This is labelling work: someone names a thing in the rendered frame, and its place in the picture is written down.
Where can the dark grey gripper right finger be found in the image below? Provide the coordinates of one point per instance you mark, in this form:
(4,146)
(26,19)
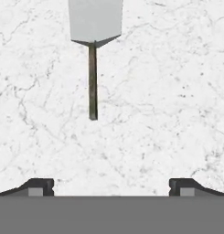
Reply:
(183,185)

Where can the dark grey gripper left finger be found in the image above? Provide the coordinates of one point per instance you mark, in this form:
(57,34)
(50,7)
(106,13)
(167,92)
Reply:
(40,185)

